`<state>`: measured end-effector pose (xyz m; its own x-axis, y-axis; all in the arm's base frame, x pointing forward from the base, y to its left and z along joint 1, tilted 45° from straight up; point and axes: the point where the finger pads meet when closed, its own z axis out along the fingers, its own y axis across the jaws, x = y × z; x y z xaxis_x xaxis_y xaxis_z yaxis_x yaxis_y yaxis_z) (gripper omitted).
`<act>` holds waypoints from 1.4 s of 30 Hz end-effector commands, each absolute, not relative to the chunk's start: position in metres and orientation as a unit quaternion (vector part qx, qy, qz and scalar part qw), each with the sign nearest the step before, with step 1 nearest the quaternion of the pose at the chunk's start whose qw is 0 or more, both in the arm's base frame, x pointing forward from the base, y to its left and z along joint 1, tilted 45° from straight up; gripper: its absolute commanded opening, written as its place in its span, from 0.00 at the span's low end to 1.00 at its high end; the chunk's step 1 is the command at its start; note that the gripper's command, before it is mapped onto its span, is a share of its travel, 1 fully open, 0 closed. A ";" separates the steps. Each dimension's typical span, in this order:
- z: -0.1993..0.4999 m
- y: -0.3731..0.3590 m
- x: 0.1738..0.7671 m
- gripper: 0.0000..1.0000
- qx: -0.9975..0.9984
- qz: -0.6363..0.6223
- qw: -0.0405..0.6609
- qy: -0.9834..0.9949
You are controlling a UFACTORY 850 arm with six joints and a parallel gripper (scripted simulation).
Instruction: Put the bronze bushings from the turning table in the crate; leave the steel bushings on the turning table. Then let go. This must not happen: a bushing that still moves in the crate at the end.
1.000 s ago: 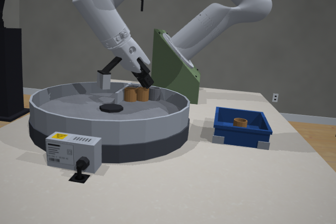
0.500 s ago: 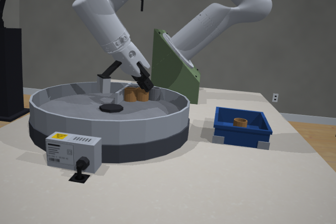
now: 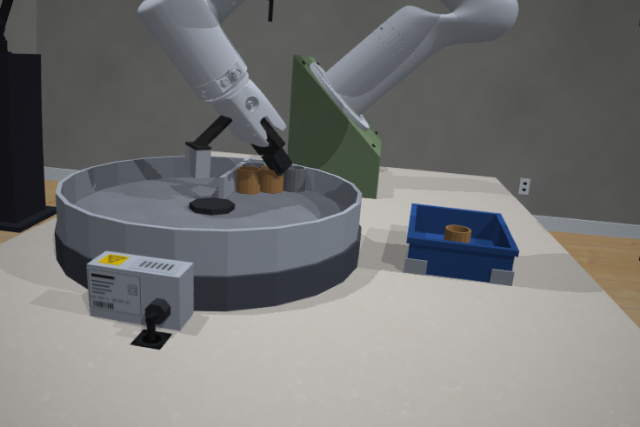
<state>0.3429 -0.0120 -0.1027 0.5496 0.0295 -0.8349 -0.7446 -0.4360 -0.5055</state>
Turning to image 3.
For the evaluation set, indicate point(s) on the blue open-top crate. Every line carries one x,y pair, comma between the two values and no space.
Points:
474,261

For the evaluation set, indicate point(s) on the bronze bushing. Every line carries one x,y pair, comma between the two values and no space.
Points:
457,233
270,181
248,180

